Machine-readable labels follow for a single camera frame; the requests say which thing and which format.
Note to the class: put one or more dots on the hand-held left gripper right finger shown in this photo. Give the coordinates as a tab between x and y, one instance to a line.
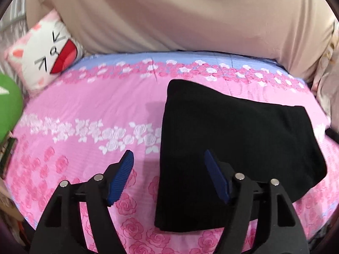
215	176

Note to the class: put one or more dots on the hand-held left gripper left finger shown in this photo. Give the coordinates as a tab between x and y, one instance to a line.
122	176

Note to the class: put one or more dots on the black pants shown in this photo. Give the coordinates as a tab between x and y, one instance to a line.
225	127

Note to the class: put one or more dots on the pink floral bed sheet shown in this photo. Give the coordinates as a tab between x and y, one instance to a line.
87	105

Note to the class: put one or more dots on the dark glossy object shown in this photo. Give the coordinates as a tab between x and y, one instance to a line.
8	156

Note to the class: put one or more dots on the light wooden furniture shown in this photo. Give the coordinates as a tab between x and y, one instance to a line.
9	206

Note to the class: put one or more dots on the green plush cushion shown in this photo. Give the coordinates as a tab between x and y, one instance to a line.
9	105

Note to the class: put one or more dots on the white cat face pillow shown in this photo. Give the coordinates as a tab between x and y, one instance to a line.
45	55

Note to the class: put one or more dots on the beige patterned cloth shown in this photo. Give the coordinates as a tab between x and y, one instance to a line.
327	84

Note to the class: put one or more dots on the beige padded headboard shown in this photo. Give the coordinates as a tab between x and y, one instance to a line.
172	16

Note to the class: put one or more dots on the grey shiny cloth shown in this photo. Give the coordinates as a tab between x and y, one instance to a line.
12	23

